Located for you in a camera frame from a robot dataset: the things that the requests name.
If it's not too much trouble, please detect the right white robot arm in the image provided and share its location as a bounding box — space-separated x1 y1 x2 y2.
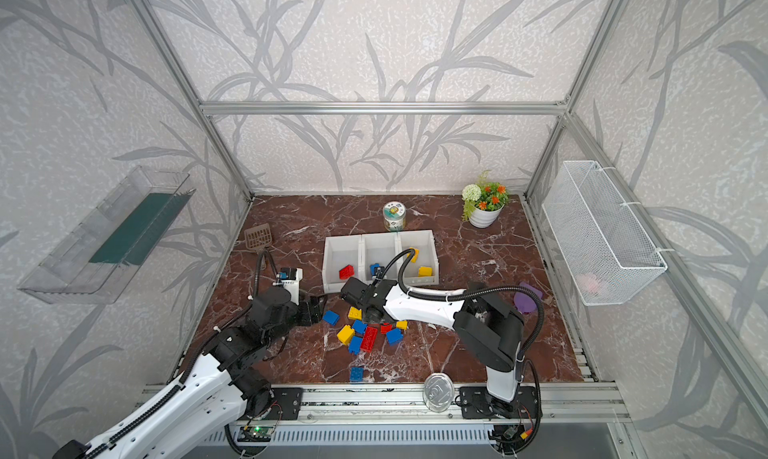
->
340 278 545 403

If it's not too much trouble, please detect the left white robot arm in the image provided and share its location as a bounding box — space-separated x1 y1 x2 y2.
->
55 285 327 458

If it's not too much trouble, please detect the yellow lego brick top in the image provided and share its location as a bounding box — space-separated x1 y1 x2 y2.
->
348 307 362 321

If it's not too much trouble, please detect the long red lego brick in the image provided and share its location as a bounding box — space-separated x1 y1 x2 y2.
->
360 326 379 352

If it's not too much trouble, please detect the middle white bin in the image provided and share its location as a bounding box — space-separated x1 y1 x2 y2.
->
359 232 400 283

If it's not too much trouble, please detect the white bin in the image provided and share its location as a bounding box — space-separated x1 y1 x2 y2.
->
359 232 400 283
399 230 439 286
322 235 362 293

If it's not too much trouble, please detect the left white bin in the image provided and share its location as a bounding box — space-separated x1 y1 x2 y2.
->
322 235 362 293

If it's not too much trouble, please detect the lone blue lego brick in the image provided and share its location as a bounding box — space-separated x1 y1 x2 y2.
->
349 367 365 383

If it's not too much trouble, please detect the brown litter scoop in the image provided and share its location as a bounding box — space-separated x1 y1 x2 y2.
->
243 223 273 251

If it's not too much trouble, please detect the right white bin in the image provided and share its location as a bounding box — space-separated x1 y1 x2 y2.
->
399 230 439 286

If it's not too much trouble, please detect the clear glass jar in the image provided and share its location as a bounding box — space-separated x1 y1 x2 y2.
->
422 373 455 413

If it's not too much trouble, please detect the potted artificial flower plant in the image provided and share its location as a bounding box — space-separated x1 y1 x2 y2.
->
461 170 509 229

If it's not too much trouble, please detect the purple scoop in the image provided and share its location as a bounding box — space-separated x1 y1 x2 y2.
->
513 281 543 315

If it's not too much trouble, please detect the clear plastic wall shelf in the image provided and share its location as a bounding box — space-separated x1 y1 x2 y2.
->
18 166 196 305

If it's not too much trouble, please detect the white wire mesh basket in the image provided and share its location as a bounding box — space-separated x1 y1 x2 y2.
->
543 161 668 306

